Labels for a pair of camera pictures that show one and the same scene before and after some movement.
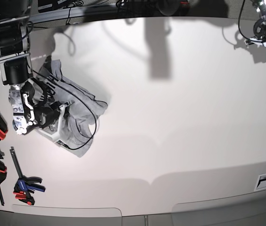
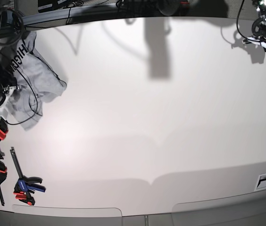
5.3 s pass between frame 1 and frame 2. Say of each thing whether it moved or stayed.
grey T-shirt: moved
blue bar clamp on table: stayed
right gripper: stayed
